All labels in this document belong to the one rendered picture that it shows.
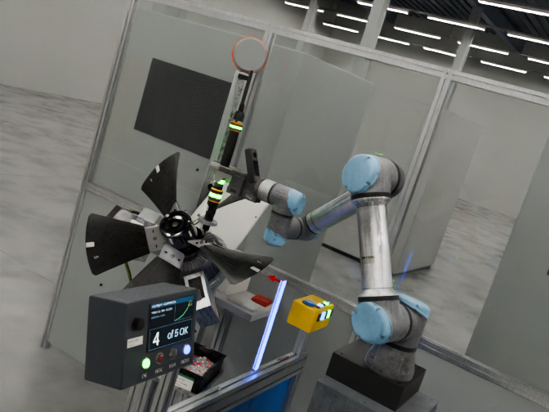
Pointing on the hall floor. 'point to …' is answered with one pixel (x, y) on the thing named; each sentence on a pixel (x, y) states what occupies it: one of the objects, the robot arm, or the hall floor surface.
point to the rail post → (290, 392)
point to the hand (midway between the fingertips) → (217, 163)
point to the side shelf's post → (221, 330)
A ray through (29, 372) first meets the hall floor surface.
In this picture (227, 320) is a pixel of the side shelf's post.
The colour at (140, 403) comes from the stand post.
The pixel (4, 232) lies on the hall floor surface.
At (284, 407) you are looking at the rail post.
